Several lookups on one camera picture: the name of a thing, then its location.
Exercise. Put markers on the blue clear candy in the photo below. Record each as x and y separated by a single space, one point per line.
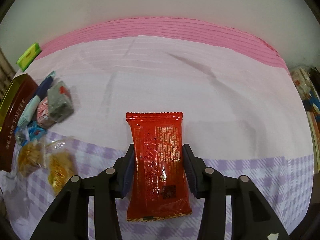
31 132

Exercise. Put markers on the pink wrapped candy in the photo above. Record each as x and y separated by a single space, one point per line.
42 117

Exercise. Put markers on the clear fried twist snack bag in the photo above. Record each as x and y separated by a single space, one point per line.
30 158

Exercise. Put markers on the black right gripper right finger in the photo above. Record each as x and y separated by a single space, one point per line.
252 215

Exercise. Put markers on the dark red toffee tin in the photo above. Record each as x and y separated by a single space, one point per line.
16 98

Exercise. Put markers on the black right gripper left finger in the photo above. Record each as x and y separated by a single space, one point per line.
67 216

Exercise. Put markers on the navy and mint snack packet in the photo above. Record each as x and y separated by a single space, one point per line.
39 95

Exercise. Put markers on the cluttered items at right edge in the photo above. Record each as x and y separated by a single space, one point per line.
306 81

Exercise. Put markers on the grey sesame cake block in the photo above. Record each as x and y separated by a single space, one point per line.
60 105

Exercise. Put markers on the red foil snack packet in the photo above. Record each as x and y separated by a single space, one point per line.
160 189

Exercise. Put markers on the green tissue pack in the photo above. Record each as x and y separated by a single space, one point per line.
28 56

